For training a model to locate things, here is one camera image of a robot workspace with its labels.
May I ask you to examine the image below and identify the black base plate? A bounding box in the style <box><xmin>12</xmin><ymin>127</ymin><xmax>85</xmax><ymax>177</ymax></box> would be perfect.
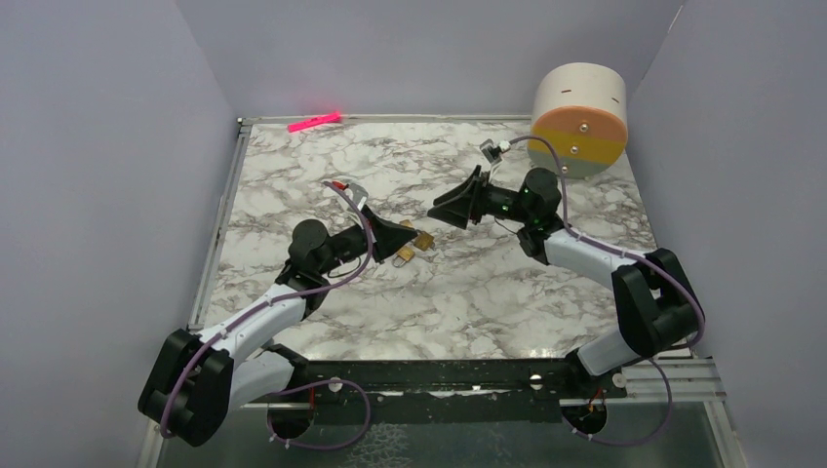
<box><xmin>256</xmin><ymin>345</ymin><xmax>627</xmax><ymax>425</ymax></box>

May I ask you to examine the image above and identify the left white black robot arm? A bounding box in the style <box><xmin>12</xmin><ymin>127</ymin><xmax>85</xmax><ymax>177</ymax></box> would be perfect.
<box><xmin>138</xmin><ymin>207</ymin><xmax>418</xmax><ymax>447</ymax></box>

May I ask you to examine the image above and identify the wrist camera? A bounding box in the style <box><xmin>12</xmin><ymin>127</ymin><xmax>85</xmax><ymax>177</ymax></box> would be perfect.
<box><xmin>479</xmin><ymin>139</ymin><xmax>511</xmax><ymax>183</ymax></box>
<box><xmin>333</xmin><ymin>179</ymin><xmax>369</xmax><ymax>211</ymax></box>

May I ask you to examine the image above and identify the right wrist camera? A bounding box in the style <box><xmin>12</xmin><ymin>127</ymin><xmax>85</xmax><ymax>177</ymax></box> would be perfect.
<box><xmin>479</xmin><ymin>139</ymin><xmax>511</xmax><ymax>183</ymax></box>

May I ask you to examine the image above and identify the cream cylinder with coloured face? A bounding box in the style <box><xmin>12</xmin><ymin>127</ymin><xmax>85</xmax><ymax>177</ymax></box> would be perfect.
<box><xmin>531</xmin><ymin>62</ymin><xmax>628</xmax><ymax>178</ymax></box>

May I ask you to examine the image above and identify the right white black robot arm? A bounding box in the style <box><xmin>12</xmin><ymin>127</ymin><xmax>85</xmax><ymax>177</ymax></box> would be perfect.
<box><xmin>427</xmin><ymin>168</ymin><xmax>704</xmax><ymax>397</ymax></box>

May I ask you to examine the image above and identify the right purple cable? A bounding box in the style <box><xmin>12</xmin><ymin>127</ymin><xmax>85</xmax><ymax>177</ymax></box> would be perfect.
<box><xmin>506</xmin><ymin>136</ymin><xmax>707</xmax><ymax>449</ymax></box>

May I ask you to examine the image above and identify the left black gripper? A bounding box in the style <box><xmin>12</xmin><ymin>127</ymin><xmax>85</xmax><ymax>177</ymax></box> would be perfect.
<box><xmin>317</xmin><ymin>204</ymin><xmax>417</xmax><ymax>275</ymax></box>

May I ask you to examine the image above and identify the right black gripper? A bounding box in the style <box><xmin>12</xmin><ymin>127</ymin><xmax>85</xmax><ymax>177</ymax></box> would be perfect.
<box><xmin>428</xmin><ymin>166</ymin><xmax>533</xmax><ymax>229</ymax></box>

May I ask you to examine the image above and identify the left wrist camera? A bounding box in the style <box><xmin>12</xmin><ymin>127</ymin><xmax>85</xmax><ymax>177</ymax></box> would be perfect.
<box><xmin>333</xmin><ymin>179</ymin><xmax>369</xmax><ymax>211</ymax></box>

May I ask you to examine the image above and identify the pink marker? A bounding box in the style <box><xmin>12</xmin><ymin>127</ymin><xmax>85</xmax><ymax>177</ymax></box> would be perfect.
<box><xmin>287</xmin><ymin>111</ymin><xmax>342</xmax><ymax>134</ymax></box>

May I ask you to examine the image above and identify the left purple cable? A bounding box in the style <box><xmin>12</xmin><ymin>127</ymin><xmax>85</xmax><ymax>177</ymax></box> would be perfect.
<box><xmin>159</xmin><ymin>181</ymin><xmax>376</xmax><ymax>451</ymax></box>

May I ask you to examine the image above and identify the purple cable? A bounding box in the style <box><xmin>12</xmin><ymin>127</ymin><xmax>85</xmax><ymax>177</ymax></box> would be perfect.
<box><xmin>506</xmin><ymin>136</ymin><xmax>707</xmax><ymax>449</ymax></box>
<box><xmin>159</xmin><ymin>181</ymin><xmax>376</xmax><ymax>451</ymax></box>

